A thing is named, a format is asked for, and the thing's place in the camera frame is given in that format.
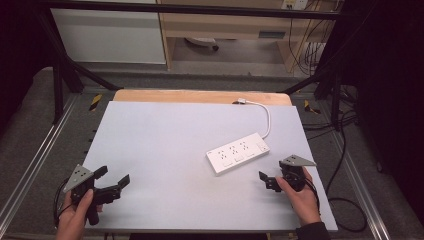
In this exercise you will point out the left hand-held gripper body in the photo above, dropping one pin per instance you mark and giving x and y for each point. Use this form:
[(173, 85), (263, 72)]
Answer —
[(83, 185)]

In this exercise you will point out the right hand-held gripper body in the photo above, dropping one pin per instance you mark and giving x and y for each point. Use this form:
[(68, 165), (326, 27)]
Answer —
[(293, 173)]

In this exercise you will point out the person's right hand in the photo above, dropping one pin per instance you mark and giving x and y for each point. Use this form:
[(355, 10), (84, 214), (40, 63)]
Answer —
[(301, 200)]

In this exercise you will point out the person's left hand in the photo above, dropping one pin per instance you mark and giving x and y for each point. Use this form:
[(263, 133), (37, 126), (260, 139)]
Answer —
[(75, 216)]

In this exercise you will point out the white power strip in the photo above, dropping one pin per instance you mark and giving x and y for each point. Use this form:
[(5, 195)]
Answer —
[(238, 153)]

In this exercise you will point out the wooden table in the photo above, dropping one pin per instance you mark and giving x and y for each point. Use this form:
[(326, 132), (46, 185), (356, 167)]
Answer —
[(200, 96)]

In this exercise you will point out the black curtain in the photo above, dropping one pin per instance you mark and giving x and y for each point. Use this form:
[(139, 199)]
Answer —
[(18, 56), (390, 100)]

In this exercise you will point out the white cabinet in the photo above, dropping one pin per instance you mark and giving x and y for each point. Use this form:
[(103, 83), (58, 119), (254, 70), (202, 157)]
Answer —
[(106, 36)]

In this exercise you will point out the office chair caster base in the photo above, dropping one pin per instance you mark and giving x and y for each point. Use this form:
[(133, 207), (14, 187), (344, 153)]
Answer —
[(204, 42)]

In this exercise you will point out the wooden desk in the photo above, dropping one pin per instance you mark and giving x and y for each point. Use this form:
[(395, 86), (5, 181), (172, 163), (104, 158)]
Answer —
[(230, 26)]

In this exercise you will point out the aluminium rail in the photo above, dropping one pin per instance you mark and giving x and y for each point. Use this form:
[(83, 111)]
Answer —
[(361, 186), (36, 156)]

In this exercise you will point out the white wall socket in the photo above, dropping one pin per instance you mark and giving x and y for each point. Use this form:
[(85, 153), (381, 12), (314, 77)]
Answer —
[(295, 4)]

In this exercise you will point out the black metal frame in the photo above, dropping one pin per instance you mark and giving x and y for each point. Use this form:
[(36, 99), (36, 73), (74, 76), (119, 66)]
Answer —
[(186, 9)]

